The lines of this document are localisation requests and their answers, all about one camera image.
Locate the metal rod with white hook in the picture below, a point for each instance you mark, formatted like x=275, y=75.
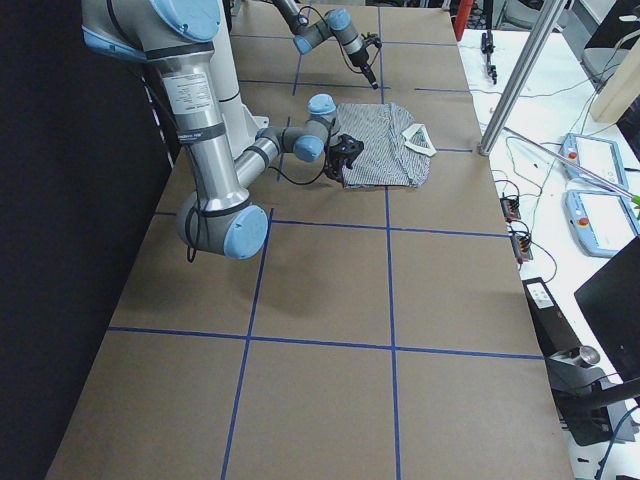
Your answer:
x=575, y=166

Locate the blue teach pendant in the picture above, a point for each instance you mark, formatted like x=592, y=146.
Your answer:
x=602, y=223
x=599, y=155

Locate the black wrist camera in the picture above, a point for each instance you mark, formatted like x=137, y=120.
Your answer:
x=372, y=39
x=347, y=151

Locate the black desk stand with knob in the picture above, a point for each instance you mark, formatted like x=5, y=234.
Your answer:
x=592, y=406

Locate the black box with white label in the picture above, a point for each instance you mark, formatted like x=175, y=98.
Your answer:
x=553, y=331

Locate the upper blue teach pendant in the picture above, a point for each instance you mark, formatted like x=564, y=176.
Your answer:
x=599, y=155

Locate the orange black connector board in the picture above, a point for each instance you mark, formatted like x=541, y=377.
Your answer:
x=510, y=208

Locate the black monitor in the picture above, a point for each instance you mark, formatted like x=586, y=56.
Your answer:
x=609, y=302

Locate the white camera mast with base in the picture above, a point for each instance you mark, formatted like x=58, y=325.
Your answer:
x=241, y=125

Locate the striped polo shirt white collar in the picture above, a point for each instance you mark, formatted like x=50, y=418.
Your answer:
x=397, y=149

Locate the black tripod stick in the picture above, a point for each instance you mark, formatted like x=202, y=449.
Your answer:
x=487, y=49

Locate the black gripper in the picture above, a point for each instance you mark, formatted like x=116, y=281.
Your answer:
x=334, y=161
x=360, y=61

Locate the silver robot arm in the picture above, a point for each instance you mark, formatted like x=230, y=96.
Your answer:
x=310, y=29
x=187, y=43

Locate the aluminium frame post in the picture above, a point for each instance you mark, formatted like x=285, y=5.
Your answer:
x=533, y=47

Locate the lower blue teach pendant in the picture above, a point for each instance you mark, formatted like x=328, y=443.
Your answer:
x=602, y=223

